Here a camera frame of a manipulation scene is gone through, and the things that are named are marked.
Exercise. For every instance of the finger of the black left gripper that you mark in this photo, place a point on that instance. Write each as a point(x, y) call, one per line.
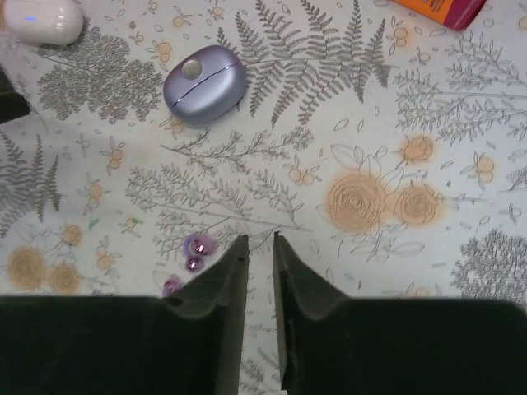
point(12, 104)

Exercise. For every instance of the purple earbud charging case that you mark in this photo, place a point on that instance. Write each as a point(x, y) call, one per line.
point(205, 85)

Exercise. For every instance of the orange pink sponge box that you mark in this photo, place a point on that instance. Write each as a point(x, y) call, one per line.
point(453, 14)

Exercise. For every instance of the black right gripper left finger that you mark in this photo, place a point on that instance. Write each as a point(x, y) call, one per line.
point(187, 343)

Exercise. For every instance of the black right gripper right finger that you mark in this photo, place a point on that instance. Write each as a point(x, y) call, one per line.
point(332, 343)

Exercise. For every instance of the purple clip earbud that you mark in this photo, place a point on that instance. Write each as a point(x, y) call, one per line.
point(171, 285)
point(196, 248)

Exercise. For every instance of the floral table mat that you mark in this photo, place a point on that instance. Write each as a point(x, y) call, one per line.
point(388, 149)

